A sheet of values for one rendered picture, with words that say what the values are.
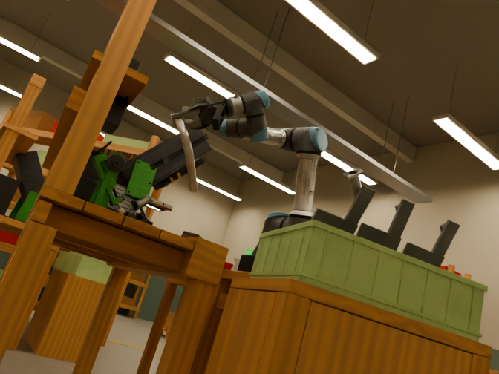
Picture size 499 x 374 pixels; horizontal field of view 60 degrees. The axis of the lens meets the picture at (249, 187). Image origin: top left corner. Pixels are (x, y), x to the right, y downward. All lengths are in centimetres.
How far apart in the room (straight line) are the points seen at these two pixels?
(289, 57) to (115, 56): 534
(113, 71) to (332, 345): 117
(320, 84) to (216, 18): 199
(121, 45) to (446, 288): 137
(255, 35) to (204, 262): 524
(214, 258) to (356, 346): 68
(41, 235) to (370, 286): 102
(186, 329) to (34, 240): 60
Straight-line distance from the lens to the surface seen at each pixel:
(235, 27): 646
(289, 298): 114
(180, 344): 166
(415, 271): 136
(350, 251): 123
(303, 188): 195
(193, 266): 164
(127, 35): 176
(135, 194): 223
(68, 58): 968
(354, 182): 135
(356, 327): 124
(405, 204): 144
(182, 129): 153
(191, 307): 166
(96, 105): 163
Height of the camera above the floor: 65
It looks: 17 degrees up
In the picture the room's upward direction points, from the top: 17 degrees clockwise
